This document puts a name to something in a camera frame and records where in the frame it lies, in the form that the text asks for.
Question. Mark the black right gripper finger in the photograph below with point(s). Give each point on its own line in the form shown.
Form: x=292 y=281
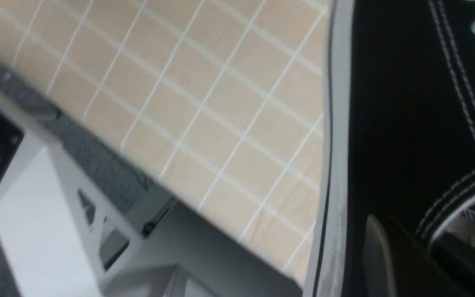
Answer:
x=396 y=265

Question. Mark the black-white canvas sneaker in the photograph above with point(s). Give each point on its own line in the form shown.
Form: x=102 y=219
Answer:
x=399 y=98

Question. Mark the beige checkered floor mat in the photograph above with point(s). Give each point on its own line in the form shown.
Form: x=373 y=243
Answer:
x=220 y=100

